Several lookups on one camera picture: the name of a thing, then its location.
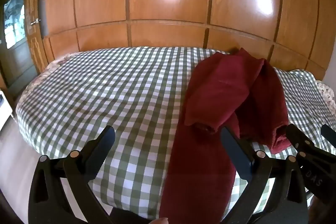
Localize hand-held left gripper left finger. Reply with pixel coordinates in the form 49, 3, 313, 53
28, 125, 116, 224

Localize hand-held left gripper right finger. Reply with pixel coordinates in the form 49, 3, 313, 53
220, 126, 309, 224

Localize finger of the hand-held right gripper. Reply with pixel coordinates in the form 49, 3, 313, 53
286, 124, 315, 159
321, 124, 336, 148

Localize dark red pants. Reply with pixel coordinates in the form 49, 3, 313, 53
159, 48, 292, 224

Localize green white checked bedsheet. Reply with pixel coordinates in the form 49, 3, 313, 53
16, 46, 336, 216

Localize wooden glazed door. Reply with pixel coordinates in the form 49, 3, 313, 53
0, 0, 40, 90

